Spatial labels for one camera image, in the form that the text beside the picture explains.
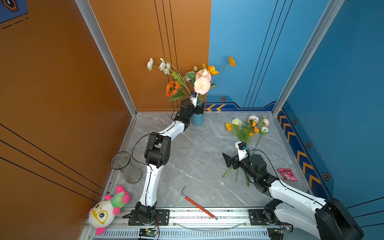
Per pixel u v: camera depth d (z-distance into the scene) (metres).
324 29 0.76
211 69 0.77
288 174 0.85
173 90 0.79
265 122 1.08
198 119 1.09
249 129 1.05
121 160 0.76
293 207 0.51
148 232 0.71
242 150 0.69
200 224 0.72
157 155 0.61
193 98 0.87
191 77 0.71
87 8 0.70
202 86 0.65
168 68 0.92
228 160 0.74
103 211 0.70
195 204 0.77
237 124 1.09
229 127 1.09
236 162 0.72
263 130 1.05
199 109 0.91
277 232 0.70
